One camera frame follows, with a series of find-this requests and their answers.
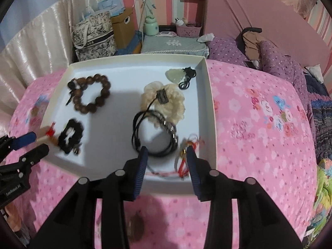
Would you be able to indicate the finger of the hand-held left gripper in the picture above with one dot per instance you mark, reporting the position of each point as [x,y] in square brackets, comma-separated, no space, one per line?
[36,154]
[26,138]

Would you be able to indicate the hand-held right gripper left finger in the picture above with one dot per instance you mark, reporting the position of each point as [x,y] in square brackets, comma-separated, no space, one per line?
[141,171]

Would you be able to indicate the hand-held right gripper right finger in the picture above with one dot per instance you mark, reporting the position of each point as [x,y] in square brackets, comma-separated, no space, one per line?
[193,171]

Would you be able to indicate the brown stone pendant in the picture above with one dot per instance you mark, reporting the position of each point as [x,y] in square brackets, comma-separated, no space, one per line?
[136,225]

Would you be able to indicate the cream scrunchie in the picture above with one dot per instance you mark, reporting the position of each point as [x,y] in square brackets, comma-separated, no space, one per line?
[176,106]

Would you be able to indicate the white shallow tray box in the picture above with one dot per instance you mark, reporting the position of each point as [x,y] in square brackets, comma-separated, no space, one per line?
[116,96]

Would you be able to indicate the person's left hand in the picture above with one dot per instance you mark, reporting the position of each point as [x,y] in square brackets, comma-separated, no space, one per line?
[13,217]

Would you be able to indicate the red knot ornament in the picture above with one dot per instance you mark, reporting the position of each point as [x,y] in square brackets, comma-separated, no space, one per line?
[51,129]

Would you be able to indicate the pink floral bedsheet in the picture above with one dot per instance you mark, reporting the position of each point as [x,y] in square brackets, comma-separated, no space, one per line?
[259,147]

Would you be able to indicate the white satin curtain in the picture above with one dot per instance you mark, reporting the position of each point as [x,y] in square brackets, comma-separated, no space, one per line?
[39,39]

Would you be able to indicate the black and white tote bag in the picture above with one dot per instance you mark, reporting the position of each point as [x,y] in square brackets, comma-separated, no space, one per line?
[90,41]

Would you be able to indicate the blue cloth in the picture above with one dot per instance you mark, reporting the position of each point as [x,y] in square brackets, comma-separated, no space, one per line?
[129,48]

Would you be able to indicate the grey-blue nightstand cloth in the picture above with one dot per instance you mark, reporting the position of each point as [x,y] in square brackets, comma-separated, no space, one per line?
[173,44]

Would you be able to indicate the green cartoon blanket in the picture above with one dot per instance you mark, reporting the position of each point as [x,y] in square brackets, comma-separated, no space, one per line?
[324,186]

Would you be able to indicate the white tissue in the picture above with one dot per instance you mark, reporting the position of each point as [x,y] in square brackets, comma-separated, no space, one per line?
[206,37]

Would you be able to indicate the purple dotted quilt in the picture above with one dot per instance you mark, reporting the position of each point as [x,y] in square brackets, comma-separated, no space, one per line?
[280,62]

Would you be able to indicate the dark patterned blanket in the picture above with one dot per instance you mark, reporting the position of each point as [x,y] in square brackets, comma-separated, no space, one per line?
[321,114]

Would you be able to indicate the brown cardboard box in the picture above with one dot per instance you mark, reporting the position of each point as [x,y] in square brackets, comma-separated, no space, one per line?
[124,31]

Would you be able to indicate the pink plastic basket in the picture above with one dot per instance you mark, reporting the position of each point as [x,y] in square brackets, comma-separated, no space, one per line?
[188,29]

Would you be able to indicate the brown clothing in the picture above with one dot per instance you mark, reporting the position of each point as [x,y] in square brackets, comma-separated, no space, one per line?
[253,41]

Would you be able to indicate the mint green bottle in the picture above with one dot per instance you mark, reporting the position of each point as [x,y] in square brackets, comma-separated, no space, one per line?
[151,28]

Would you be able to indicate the black alarm clock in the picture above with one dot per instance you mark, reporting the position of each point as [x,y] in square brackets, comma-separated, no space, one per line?
[166,28]

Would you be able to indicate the white cloth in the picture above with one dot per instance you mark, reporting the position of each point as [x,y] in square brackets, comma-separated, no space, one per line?
[315,72]

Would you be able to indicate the light blue paper bag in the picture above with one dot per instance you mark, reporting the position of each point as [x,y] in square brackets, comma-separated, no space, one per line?
[111,4]

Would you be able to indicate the pink headboard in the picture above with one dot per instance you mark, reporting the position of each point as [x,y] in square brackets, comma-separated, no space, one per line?
[233,5]

